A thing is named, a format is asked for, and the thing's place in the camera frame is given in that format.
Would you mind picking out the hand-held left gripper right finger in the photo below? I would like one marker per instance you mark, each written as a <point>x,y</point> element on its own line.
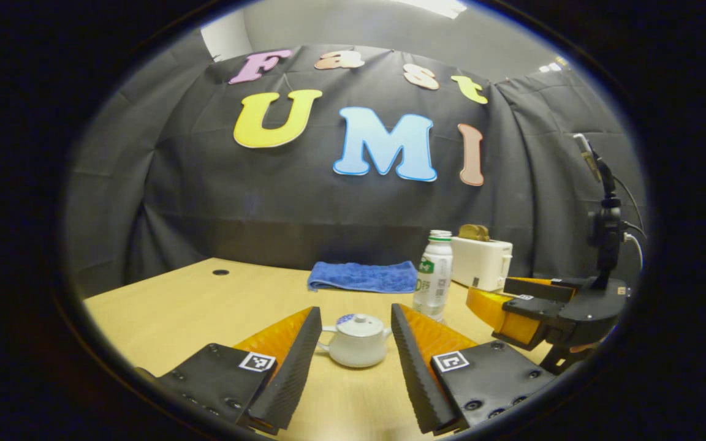
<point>417,380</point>

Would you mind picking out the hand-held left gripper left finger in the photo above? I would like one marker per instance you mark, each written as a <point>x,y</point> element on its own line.
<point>288,380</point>

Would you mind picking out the blue folded towel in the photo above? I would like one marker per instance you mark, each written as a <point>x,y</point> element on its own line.
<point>362,277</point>

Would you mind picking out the white water bottle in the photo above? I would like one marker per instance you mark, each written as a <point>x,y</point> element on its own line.
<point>434,275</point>

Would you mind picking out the ceiling light panel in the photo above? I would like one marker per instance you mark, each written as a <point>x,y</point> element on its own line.
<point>436,6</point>

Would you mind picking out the white teacup lid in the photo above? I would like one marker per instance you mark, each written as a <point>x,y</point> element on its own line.
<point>359,326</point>

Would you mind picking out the white toaster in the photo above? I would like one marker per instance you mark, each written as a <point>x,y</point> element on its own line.
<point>482,263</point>

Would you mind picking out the black backdrop cloth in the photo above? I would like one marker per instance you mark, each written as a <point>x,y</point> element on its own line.
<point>304,214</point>

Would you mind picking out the brown bread slice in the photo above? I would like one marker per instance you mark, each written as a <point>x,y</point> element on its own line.
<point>474,233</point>

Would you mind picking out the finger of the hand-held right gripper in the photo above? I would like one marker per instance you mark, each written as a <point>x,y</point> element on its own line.
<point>540,289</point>
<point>531,318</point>

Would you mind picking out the white ceramic teacup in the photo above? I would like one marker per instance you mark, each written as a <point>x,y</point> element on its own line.
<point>356,352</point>

